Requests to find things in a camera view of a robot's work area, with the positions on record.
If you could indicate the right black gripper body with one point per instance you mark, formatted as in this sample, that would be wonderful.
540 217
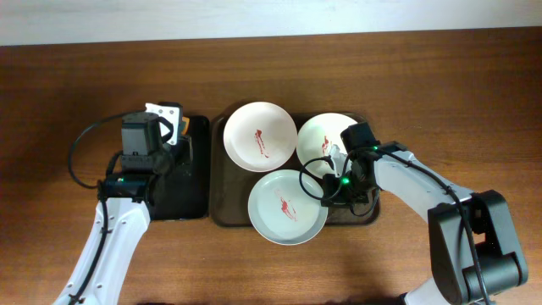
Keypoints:
336 191

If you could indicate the white plate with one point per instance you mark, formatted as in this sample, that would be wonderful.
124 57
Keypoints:
318 135
260 136

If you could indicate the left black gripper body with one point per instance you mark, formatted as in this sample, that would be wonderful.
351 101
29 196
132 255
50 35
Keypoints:
186 149

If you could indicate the pale blue plate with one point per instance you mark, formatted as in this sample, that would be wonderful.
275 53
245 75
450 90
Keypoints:
283 207

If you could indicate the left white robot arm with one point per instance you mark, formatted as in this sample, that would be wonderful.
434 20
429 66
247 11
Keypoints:
128 201

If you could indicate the orange green sponge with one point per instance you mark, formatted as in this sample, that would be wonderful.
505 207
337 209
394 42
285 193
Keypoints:
185 121

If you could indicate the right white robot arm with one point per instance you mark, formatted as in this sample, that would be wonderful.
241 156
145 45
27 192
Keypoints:
475 251

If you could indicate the small black tray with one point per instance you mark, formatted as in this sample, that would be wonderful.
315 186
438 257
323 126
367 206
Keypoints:
192 201

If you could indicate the brown plastic serving tray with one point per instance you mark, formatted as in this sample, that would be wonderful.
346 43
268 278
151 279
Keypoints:
230 187

